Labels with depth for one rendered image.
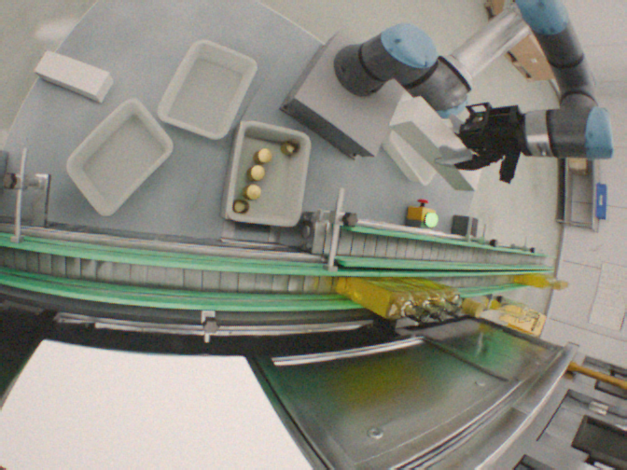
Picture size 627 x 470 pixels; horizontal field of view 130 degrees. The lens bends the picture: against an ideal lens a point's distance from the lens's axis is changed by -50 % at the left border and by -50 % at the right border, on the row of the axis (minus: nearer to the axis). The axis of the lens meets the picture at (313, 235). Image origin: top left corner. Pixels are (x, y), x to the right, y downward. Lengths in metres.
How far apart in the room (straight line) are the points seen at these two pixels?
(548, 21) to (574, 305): 6.13
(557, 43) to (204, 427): 0.67
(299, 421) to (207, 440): 0.13
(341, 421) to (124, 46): 0.91
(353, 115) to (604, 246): 5.91
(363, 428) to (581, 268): 6.08
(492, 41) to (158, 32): 0.82
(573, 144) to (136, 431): 0.66
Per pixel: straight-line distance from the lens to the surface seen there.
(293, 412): 0.42
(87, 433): 0.39
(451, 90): 0.71
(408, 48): 0.63
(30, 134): 0.85
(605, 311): 6.33
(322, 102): 0.72
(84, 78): 0.75
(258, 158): 0.67
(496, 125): 0.50
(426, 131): 0.54
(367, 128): 0.78
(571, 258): 6.38
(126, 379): 0.48
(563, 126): 0.45
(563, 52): 0.46
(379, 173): 0.92
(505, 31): 0.77
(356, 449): 0.39
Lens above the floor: 1.46
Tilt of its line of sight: 62 degrees down
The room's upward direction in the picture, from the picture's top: 106 degrees clockwise
